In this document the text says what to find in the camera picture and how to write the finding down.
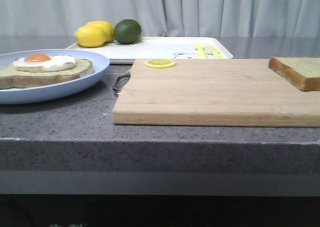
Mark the light blue plate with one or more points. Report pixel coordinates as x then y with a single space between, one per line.
55 91

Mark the bread slice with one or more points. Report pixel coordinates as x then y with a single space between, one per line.
10 77
301 72

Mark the white bear tray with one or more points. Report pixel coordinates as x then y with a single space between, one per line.
156 48

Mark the lemon slice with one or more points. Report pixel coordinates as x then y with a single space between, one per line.
159 63

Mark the wooden cutting board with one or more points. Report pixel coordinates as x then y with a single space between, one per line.
214 92

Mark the yellow plastic fork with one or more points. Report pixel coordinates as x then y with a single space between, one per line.
200 48

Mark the yellow plastic knife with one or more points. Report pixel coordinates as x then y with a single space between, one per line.
216 53

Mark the green lime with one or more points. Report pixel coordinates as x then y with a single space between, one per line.
127 31

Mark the yellow lemon rear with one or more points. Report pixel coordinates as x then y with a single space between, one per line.
106 27

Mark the yellow lemon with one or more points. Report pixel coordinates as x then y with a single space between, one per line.
90 36
106 27

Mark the grey curtain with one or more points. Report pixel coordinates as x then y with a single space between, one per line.
166 18

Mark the yellow lemon front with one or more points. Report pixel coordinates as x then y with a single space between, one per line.
90 36

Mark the fried egg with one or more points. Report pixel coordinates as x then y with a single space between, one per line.
39 62

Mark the metal board handle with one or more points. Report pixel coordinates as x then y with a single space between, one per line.
121 81

